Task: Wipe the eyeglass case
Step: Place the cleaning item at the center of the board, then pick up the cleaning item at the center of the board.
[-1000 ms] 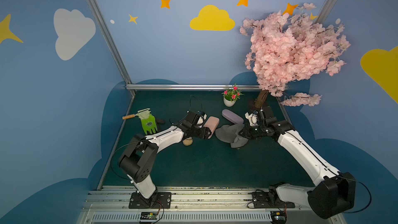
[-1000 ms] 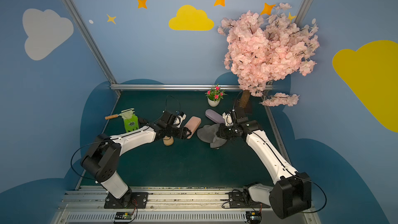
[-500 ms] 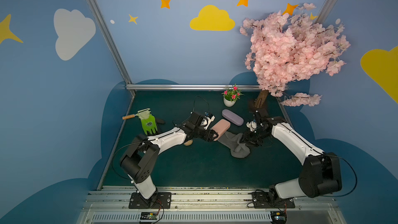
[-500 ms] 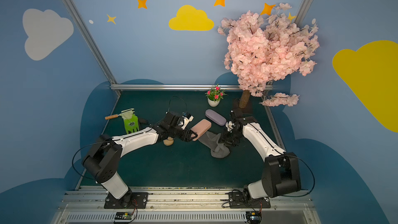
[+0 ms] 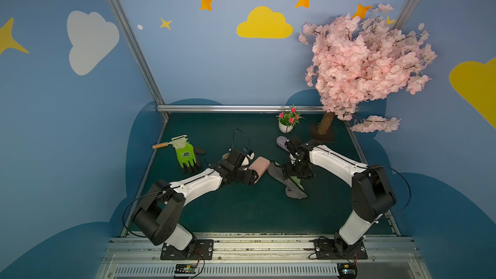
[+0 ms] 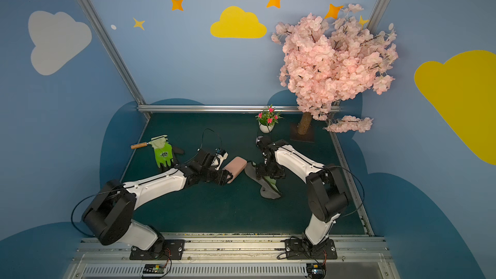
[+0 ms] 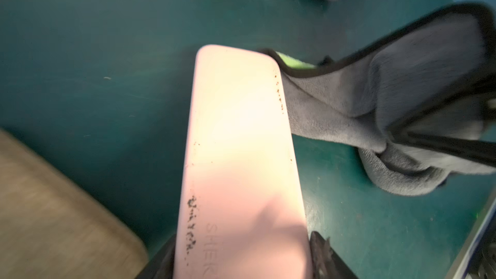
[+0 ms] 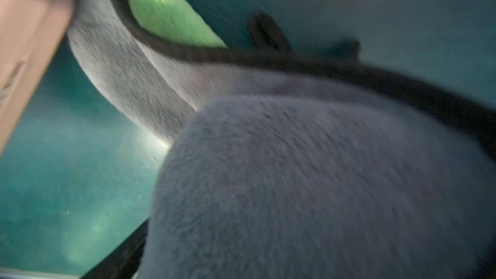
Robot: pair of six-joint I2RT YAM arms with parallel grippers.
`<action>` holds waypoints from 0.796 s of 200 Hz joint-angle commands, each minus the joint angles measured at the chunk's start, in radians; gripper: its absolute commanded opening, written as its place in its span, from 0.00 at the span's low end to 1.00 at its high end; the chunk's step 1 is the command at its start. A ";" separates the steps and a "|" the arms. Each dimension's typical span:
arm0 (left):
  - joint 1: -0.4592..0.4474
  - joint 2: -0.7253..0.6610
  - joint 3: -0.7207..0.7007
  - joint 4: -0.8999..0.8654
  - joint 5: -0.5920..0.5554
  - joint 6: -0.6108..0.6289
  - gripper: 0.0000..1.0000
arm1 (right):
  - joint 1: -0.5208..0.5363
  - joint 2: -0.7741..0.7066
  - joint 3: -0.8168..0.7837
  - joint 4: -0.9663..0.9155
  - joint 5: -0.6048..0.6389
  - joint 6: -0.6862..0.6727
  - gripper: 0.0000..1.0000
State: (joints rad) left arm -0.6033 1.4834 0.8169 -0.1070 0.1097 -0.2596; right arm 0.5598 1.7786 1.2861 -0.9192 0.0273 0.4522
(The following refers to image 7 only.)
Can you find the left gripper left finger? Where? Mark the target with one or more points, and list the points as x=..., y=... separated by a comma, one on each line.
x=161, y=265

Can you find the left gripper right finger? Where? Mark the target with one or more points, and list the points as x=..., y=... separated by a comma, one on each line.
x=326, y=262

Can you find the pink eyeglass case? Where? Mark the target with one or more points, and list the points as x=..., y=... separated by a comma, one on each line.
x=241, y=208

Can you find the grey green microfibre cloth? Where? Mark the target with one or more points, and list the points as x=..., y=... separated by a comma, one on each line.
x=414, y=103

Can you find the beige cork eyeglass case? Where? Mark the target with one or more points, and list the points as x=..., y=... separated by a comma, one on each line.
x=50, y=228

